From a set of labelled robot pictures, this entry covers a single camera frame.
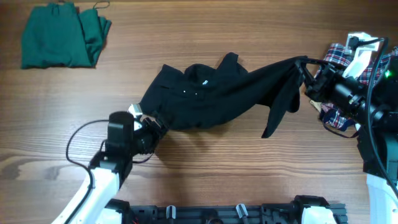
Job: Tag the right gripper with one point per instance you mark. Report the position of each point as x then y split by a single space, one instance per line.
319 83

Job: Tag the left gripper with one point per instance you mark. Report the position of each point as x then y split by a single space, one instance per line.
156 134

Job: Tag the black polo shirt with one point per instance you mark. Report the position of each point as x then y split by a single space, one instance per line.
203 97

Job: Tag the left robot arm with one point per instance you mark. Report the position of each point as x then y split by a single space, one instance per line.
128 135

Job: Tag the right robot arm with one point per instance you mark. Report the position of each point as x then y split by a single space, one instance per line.
374 108

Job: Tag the red blue plaid shirt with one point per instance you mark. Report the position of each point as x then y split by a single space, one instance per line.
330 113

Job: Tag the brown paper tag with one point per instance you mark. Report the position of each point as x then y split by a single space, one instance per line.
316 105

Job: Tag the folded green garment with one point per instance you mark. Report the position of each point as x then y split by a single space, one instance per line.
61 35

